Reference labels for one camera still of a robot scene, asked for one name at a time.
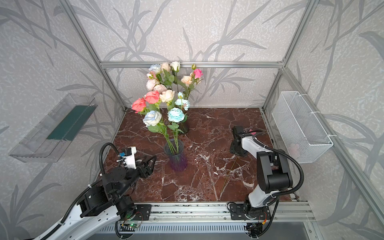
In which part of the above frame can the blue purple glass vase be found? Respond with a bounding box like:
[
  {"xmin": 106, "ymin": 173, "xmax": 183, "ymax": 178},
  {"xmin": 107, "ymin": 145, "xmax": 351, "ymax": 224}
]
[{"xmin": 164, "ymin": 140, "xmax": 188, "ymax": 172}]

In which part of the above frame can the red smoky glass vase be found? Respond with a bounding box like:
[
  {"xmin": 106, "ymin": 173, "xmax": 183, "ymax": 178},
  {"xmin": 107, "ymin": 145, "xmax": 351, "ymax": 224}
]
[{"xmin": 179, "ymin": 121, "xmax": 190, "ymax": 134}]

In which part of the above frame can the coral pink rose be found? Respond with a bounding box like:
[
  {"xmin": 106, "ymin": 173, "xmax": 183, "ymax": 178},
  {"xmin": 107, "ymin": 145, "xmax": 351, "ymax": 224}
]
[
  {"xmin": 131, "ymin": 98, "xmax": 147, "ymax": 113},
  {"xmin": 144, "ymin": 91, "xmax": 160, "ymax": 104}
]

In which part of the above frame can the magenta pink rose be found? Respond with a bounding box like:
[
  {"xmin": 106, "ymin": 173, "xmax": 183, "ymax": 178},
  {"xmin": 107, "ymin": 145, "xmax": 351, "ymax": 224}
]
[{"xmin": 194, "ymin": 69, "xmax": 203, "ymax": 79}]

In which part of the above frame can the white blue rose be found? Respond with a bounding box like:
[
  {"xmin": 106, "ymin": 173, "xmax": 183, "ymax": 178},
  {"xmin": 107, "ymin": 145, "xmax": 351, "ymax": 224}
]
[{"xmin": 149, "ymin": 64, "xmax": 161, "ymax": 75}]

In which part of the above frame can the cream peach rose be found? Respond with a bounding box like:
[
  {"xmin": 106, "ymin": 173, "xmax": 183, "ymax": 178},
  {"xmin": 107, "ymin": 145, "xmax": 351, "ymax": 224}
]
[{"xmin": 161, "ymin": 63, "xmax": 171, "ymax": 73}]

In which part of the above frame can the light blue peony spray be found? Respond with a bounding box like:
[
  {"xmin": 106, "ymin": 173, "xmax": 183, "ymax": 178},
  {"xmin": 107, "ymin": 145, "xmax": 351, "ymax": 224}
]
[{"xmin": 167, "ymin": 92, "xmax": 190, "ymax": 153}]

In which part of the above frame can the pale pink peony spray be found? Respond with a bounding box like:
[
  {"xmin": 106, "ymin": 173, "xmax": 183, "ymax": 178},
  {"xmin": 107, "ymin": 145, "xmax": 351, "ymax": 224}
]
[{"xmin": 146, "ymin": 79, "xmax": 168, "ymax": 94}]

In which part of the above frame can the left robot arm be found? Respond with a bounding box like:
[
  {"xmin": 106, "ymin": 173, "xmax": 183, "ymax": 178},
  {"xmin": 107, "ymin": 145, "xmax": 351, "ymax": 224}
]
[{"xmin": 37, "ymin": 143, "xmax": 157, "ymax": 240}]

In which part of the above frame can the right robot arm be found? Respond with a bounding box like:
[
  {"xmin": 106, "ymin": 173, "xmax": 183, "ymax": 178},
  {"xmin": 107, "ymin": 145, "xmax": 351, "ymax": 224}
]
[{"xmin": 227, "ymin": 126, "xmax": 305, "ymax": 223}]

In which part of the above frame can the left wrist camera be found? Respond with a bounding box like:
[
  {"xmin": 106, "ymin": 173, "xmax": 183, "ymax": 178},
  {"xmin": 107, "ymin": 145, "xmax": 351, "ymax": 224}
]
[{"xmin": 118, "ymin": 147, "xmax": 137, "ymax": 170}]

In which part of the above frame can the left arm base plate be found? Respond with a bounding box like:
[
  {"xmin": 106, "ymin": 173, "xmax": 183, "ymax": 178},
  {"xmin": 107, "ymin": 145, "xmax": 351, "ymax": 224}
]
[{"xmin": 127, "ymin": 204, "xmax": 152, "ymax": 222}]

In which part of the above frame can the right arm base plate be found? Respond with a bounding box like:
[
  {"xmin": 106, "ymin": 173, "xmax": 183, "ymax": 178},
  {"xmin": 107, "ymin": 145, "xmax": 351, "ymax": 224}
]
[{"xmin": 227, "ymin": 202, "xmax": 271, "ymax": 221}]

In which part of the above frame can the white wire mesh basket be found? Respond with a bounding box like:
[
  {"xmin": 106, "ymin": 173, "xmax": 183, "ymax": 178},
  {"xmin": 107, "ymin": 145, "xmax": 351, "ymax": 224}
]
[{"xmin": 272, "ymin": 91, "xmax": 334, "ymax": 164}]

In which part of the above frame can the clear plastic wall tray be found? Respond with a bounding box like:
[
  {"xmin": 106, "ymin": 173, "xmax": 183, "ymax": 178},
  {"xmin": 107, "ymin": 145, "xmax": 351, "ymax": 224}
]
[{"xmin": 9, "ymin": 94, "xmax": 98, "ymax": 163}]

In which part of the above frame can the aluminium frame rail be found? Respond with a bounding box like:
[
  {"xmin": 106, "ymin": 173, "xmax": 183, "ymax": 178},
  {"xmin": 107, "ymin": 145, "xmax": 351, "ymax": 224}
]
[{"xmin": 100, "ymin": 61, "xmax": 283, "ymax": 69}]

